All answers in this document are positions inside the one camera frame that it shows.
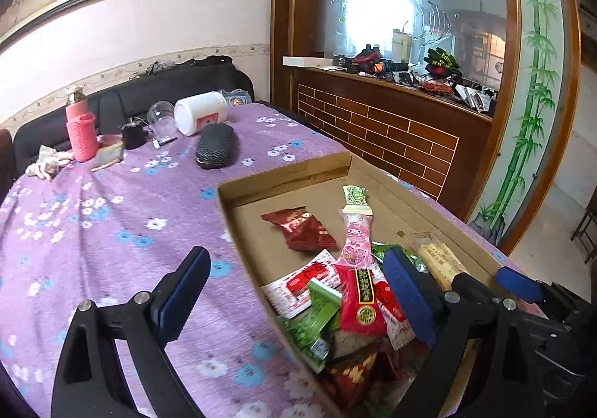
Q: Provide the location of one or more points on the white flat box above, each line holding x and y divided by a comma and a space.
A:
305, 60

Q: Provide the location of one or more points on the white plastic jar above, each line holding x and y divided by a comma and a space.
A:
200, 112

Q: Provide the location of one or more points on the light green snack packet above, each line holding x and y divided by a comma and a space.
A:
324, 306

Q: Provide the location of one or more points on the green black gloves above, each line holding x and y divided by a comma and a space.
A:
443, 59

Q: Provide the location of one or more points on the pink long snack packet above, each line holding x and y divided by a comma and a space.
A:
361, 306
357, 236

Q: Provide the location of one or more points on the lighter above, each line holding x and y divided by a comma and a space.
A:
164, 141

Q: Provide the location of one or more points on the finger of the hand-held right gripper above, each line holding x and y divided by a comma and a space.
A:
517, 283
473, 287

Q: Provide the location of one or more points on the dark sofa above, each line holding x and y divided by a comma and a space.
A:
140, 91

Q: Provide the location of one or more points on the small black cup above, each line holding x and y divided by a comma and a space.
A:
134, 134

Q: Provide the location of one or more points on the blue printed packet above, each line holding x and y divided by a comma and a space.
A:
238, 96

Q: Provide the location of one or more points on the white red snack packet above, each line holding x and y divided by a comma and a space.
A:
394, 315

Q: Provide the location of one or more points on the wooden chair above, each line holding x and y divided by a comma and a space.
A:
585, 222

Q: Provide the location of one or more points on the cardboard box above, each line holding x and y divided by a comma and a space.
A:
289, 199

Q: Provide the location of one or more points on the dark cloth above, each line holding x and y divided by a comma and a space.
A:
205, 60

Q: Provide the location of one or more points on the pink dish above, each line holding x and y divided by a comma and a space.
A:
109, 139

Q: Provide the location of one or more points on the black glasses case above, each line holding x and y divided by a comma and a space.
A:
215, 145

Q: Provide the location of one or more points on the wooden glass partition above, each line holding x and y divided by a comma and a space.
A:
396, 138

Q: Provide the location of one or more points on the clear glass cup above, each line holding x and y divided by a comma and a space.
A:
161, 117

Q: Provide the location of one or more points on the purple floral tablecloth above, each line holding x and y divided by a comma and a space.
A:
116, 213

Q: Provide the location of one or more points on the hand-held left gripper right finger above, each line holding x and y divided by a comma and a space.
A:
410, 292

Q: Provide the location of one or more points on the dark red snack packet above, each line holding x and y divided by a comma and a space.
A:
298, 229

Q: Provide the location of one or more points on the small green white packet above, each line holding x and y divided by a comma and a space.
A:
355, 195

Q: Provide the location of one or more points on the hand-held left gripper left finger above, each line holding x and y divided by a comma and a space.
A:
184, 292

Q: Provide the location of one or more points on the white cloth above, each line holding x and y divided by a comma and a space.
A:
46, 161

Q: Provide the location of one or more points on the booklet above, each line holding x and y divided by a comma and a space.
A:
108, 157

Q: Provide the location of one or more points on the dark green snack packet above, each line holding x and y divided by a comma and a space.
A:
380, 252

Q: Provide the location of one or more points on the pink bottle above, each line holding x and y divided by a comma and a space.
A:
81, 133

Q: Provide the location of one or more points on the brown chair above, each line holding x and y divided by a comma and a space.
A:
3, 157

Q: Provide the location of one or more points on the beige long snack packet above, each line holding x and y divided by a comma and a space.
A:
438, 259

